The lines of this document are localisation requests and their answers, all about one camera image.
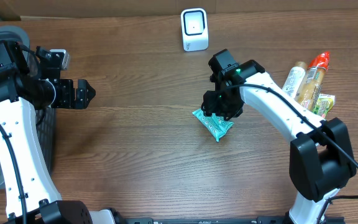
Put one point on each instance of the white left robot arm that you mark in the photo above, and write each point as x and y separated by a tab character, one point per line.
30	81

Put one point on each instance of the teal snack packet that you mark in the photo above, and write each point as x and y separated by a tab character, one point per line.
216	125

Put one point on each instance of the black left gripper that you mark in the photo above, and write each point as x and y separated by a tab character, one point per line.
72	93

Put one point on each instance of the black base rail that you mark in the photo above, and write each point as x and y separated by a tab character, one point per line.
258	220

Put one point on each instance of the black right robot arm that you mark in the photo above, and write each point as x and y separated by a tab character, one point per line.
320	151

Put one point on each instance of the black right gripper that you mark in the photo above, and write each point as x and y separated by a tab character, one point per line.
221	109

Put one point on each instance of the green tea packet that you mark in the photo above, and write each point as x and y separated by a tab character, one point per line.
324	104

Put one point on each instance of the orange spaghetti packet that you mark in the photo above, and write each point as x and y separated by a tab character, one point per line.
311	84

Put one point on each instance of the white barcode scanner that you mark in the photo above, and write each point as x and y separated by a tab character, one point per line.
194	29

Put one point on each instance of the white tube with gold cap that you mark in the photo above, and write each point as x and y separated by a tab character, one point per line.
294	79

